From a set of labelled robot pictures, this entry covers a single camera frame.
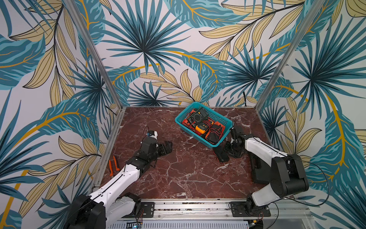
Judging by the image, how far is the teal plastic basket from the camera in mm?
918

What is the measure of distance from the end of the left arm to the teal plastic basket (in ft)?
0.81

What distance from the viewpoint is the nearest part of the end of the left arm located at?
0.63 metres
